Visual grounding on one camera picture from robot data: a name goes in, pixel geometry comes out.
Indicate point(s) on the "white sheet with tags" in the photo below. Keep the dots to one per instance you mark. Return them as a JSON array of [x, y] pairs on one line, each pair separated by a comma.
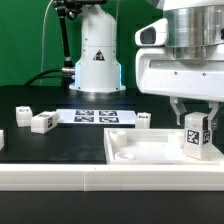
[[84, 116]]

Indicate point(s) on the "white fence bar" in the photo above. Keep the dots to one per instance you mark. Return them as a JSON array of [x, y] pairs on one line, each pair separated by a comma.
[[1, 139], [48, 177]]

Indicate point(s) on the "white left fence bar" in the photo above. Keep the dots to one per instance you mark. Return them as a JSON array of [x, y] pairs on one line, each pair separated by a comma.
[[1, 139]]

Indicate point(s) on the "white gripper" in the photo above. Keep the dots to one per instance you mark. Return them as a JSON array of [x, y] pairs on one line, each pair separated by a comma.
[[159, 73]]

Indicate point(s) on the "white front fence bar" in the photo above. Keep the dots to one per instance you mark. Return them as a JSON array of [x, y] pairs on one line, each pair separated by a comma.
[[48, 177]]

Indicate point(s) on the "white square tabletop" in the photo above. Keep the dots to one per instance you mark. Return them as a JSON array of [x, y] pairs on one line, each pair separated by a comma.
[[130, 146]]

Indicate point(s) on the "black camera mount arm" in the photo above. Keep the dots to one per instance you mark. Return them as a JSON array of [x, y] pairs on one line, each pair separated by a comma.
[[70, 9]]

